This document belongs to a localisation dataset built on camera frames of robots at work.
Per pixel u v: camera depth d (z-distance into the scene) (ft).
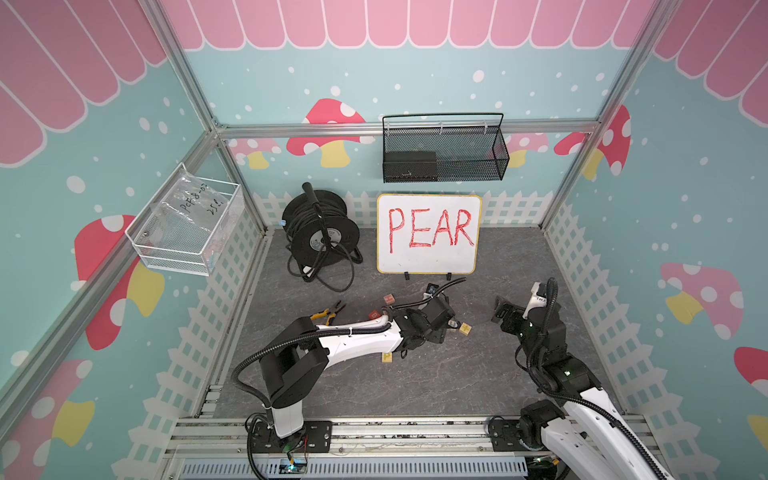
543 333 1.78
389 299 3.26
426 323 2.12
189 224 2.37
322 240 3.09
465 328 3.01
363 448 2.41
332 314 3.11
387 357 2.84
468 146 3.09
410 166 2.93
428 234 3.26
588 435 1.63
